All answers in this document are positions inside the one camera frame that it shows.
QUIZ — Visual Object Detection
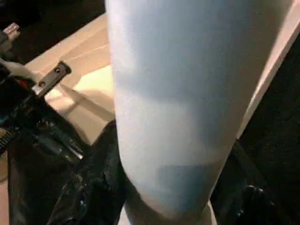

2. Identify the white plastic table leg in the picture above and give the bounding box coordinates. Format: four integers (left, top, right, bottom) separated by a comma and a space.
104, 0, 298, 225

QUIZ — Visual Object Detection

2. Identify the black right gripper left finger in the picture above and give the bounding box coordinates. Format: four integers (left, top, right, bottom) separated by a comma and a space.
46, 120, 132, 225

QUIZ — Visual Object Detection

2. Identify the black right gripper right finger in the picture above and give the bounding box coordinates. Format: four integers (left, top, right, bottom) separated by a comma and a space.
210, 140, 300, 225

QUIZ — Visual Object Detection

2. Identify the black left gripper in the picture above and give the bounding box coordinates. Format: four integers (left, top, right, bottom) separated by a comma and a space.
0, 60, 84, 163

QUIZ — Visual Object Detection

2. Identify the white plastic table top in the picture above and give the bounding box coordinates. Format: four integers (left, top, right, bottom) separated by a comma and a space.
23, 0, 300, 146

